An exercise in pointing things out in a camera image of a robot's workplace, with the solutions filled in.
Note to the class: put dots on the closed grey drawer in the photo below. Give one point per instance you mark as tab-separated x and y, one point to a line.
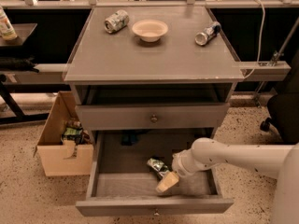
137	117

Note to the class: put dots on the crushed green can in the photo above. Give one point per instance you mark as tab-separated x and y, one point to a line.
158	166

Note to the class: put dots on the black office chair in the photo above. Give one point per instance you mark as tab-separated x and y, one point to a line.
283	108

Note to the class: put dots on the black side table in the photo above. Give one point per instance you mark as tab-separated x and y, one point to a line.
12	66

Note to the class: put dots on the open grey drawer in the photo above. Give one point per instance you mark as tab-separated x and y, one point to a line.
122	184

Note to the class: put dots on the grey drawer cabinet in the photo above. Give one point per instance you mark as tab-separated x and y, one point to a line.
121	69

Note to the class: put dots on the cardboard box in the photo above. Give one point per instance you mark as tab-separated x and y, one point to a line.
63	157

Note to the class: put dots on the snack packets in box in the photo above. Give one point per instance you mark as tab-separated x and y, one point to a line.
74	131

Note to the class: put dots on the cream ceramic bowl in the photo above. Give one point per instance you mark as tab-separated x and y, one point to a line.
150	30

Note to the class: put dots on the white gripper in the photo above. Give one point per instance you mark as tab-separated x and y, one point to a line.
177	162

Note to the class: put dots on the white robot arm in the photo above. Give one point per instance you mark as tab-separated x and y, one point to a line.
276	161

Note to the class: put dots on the white bottle on side table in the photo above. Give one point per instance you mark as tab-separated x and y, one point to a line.
7	31

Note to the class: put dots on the silver and blue can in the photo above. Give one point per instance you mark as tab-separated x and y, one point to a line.
208	33

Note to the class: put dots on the white and green can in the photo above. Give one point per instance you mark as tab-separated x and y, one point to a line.
116	21

